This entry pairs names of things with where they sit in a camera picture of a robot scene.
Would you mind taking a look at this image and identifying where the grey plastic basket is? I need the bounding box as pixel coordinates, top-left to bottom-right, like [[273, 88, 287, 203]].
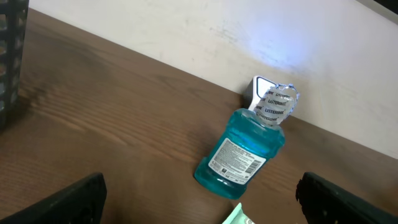
[[1, 0, 29, 128]]

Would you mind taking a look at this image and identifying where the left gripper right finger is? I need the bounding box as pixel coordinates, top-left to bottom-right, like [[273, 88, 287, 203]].
[[295, 172, 397, 224]]

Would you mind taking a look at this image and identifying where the light blue wipes pack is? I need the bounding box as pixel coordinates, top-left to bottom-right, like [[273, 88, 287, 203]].
[[222, 203, 255, 224]]

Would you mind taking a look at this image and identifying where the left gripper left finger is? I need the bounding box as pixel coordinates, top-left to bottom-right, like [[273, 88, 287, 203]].
[[1, 172, 107, 224]]

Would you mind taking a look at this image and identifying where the teal mouthwash bottle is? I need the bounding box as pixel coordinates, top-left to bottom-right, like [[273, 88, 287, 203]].
[[194, 84, 299, 200]]

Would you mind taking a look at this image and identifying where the white barcode scanner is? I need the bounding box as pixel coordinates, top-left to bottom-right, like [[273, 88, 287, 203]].
[[243, 76, 276, 111]]

